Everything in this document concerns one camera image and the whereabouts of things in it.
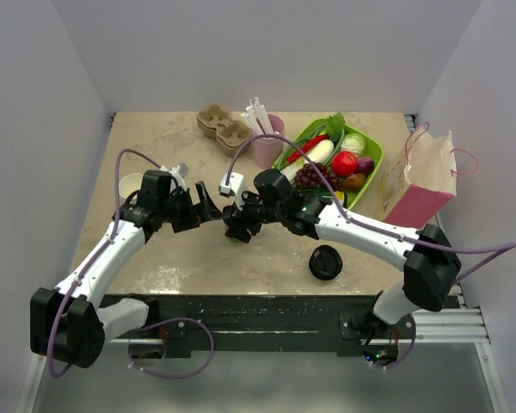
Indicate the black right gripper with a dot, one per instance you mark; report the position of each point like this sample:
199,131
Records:
236,218

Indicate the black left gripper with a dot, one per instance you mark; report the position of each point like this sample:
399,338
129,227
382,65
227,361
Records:
193,219

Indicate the black coffee cup lid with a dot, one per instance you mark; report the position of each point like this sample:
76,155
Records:
239,232

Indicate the green paper coffee cup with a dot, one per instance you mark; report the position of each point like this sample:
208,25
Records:
237,242

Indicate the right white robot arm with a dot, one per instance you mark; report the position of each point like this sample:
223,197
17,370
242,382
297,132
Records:
423,256

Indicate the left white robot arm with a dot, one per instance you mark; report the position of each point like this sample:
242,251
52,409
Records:
68,323

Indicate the white napa cabbage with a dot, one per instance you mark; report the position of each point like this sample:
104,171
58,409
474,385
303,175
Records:
291,170

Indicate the pink straw holder cup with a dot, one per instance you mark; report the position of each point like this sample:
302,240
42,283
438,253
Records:
265,151

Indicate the purple grape bunch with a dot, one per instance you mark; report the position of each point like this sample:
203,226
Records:
312,176

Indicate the red chili pepper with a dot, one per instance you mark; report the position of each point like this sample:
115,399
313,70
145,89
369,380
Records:
310,144

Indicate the stack of cardboard cup carriers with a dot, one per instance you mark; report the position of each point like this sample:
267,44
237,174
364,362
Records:
218,123

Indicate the green glass bottle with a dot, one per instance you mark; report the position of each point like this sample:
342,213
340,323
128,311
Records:
340,196

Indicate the white wrapped straws bundle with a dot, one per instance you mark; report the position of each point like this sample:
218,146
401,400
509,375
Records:
257,117

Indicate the white radish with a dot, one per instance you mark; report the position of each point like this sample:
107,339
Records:
321,152

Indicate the red apple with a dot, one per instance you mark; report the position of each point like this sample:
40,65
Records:
344,163

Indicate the long green beans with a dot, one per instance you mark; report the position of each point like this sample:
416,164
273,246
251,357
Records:
300,140

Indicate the green leafy herb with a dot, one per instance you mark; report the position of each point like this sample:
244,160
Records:
335,127

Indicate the purple onion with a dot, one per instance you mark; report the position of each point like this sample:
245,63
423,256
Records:
366,166

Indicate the green cabbage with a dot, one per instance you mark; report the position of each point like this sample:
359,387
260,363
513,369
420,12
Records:
354,143

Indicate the green plastic tray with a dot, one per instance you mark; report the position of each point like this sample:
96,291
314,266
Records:
373,150

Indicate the pink paper gift bag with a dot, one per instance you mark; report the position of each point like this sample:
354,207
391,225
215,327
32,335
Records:
422,179

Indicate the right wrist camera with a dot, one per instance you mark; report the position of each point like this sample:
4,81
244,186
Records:
233,185

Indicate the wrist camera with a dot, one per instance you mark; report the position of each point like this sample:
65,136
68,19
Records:
180,169
233,185

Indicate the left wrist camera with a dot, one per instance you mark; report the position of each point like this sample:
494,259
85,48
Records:
180,169

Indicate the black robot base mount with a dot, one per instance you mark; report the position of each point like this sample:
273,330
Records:
333,324

